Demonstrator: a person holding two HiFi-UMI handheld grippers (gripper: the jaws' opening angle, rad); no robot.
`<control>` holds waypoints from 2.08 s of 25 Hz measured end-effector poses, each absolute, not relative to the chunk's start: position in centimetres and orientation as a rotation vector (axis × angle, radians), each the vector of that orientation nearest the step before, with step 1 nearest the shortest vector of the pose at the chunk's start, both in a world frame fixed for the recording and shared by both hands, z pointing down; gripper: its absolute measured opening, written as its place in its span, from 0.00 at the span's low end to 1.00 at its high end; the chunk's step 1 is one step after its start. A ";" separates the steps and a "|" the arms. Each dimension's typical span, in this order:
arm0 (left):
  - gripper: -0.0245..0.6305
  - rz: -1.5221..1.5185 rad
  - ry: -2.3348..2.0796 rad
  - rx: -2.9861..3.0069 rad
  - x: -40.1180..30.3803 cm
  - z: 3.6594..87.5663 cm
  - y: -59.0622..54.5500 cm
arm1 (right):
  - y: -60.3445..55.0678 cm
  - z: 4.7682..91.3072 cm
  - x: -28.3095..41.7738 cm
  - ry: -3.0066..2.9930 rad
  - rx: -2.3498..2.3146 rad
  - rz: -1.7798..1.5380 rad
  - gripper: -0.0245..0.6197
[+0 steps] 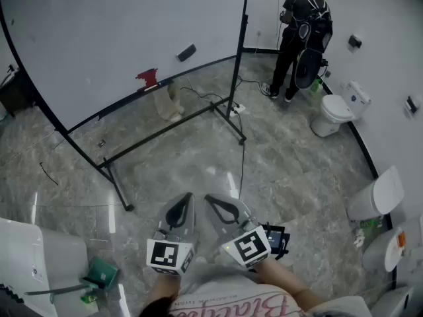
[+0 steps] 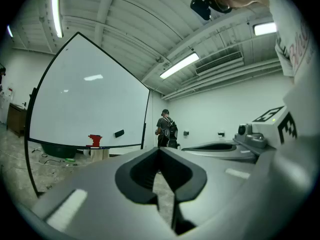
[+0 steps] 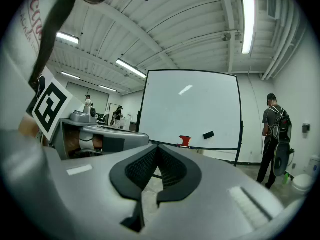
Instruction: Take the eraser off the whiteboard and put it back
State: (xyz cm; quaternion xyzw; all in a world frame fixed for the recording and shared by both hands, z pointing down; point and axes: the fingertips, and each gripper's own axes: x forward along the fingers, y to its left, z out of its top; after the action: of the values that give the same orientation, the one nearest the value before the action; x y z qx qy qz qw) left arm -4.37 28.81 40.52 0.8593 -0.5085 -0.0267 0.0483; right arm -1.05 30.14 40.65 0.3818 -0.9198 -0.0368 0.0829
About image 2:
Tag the ceiling air conditioner vent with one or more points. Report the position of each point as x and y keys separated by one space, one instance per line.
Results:
x=220 y=62

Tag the brown wooden cabinet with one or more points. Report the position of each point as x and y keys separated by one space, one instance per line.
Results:
x=16 y=119

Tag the beige cloth bag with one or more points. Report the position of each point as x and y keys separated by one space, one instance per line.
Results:
x=99 y=154

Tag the green bottle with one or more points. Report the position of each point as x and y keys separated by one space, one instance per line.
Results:
x=70 y=159

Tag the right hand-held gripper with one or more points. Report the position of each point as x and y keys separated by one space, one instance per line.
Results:
x=267 y=131

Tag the red object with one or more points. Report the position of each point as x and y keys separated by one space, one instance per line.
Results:
x=95 y=140

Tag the small grey wall box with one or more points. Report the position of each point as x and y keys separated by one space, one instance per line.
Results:
x=186 y=133

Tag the rectangular ceiling light panel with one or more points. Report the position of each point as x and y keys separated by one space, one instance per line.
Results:
x=265 y=29

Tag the long ceiling tube light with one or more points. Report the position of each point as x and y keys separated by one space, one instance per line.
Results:
x=9 y=31
x=57 y=12
x=179 y=65

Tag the person's white printed shirt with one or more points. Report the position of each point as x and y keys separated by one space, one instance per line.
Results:
x=297 y=46

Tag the dark round tub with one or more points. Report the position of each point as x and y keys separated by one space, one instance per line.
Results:
x=58 y=151

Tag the rectangular whiteboard eraser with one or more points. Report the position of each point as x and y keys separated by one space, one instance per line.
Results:
x=119 y=133

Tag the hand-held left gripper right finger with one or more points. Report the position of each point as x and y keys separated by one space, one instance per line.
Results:
x=220 y=196

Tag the black wall box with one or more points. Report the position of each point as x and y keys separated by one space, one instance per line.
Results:
x=221 y=134

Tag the black head-mounted camera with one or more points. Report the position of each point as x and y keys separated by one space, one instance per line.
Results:
x=200 y=7

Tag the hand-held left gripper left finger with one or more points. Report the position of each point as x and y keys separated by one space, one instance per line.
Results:
x=100 y=204

